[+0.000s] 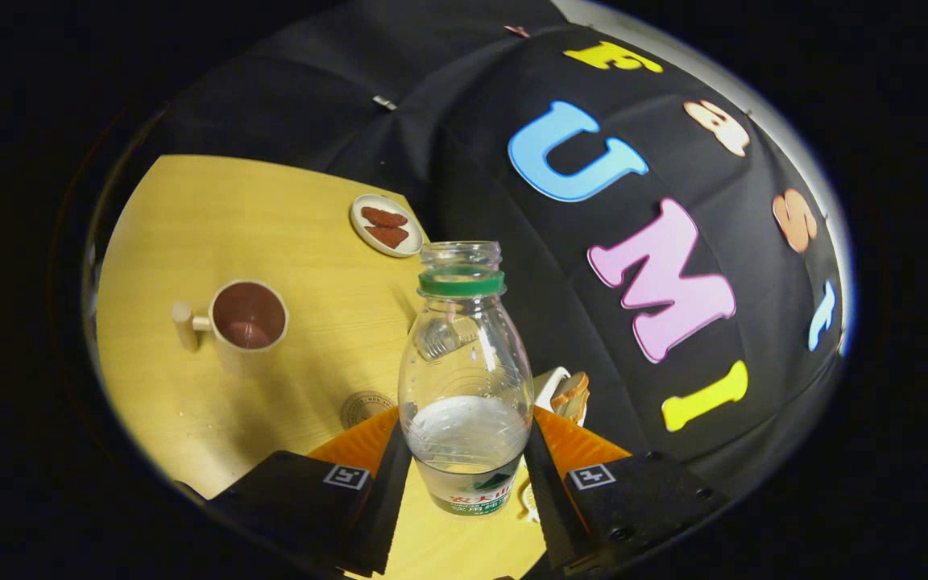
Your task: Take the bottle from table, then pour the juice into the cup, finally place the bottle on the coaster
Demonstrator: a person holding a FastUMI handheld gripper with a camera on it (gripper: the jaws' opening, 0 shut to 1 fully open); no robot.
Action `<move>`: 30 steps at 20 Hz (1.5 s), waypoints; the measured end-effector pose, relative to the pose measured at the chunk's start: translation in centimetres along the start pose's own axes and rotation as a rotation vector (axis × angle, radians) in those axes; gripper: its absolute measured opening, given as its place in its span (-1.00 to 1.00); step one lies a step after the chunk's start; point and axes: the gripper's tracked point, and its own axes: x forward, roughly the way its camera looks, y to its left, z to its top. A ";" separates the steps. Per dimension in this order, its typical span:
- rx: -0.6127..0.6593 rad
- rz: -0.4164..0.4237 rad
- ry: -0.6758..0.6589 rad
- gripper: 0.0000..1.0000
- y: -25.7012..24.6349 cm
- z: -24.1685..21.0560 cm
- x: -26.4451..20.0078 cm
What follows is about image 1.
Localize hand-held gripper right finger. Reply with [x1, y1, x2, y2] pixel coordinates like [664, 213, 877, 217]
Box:
[522, 407, 731, 577]

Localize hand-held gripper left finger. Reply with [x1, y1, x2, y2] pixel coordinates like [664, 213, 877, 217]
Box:
[210, 407, 415, 577]

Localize clear plastic bottle green label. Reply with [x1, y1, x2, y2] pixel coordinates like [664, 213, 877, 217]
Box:
[398, 241, 535, 516]

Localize round wooden coaster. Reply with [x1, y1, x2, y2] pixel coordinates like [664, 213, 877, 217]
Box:
[341, 391, 396, 429]

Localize cream cup brown inside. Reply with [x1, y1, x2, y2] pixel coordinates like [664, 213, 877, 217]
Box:
[172, 280, 290, 378]

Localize white toaster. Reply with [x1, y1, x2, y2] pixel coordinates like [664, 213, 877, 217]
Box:
[532, 367, 590, 428]

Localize black backdrop cloth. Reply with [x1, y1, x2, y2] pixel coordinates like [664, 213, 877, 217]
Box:
[134, 0, 847, 484]

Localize brown food piece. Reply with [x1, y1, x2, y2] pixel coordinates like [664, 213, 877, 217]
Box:
[365, 226, 410, 250]
[360, 206, 408, 229]

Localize round white plate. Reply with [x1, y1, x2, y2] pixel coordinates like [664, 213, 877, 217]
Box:
[350, 193, 425, 259]

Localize wooden table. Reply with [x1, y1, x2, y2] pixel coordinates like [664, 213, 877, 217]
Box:
[96, 155, 549, 580]

